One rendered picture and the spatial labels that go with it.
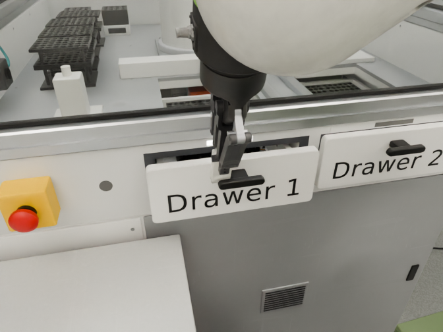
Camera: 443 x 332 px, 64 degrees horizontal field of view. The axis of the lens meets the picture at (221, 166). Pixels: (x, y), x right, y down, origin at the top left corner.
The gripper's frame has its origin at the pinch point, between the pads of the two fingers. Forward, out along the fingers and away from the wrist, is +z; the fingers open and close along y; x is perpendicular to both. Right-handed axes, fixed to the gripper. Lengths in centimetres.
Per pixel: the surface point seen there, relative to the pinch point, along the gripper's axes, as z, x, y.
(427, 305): 96, 89, 10
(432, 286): 99, 96, 3
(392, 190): 18.1, 39.2, -1.3
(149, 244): 17.9, -12.5, 2.6
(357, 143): 4.4, 26.7, -4.4
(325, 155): 5.9, 20.6, -3.8
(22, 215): 4.5, -29.5, 1.2
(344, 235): 28.9, 30.3, 2.7
